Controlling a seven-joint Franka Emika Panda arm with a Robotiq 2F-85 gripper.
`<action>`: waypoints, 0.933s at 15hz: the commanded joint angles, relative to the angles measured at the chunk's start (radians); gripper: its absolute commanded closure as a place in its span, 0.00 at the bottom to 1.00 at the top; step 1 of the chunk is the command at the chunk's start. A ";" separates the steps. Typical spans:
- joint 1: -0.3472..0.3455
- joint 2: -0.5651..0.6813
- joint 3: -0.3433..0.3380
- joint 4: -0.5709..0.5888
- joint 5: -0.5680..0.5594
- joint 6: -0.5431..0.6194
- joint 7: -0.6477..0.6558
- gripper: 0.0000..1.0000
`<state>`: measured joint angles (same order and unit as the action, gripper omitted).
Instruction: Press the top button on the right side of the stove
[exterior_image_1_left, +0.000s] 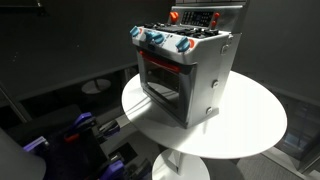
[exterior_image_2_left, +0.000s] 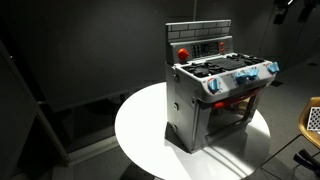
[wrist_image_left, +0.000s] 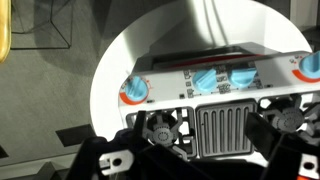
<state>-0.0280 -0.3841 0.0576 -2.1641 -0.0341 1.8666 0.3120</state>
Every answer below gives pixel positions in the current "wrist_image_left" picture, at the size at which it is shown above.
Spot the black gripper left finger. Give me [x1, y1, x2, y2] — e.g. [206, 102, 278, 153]
[114, 110, 158, 151]

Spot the white toy stove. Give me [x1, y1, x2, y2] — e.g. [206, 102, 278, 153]
[118, 41, 320, 168]

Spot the blue knob on orange ring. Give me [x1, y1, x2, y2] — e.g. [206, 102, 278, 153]
[123, 75, 150, 104]
[298, 50, 320, 80]

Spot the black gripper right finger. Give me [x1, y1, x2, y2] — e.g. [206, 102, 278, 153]
[245, 112, 303, 161]

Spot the black wire stool frame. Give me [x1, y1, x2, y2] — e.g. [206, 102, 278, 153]
[11, 0, 75, 50]

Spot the grey burner grate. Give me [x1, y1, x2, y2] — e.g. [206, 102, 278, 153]
[258, 94, 320, 145]
[125, 106, 197, 160]

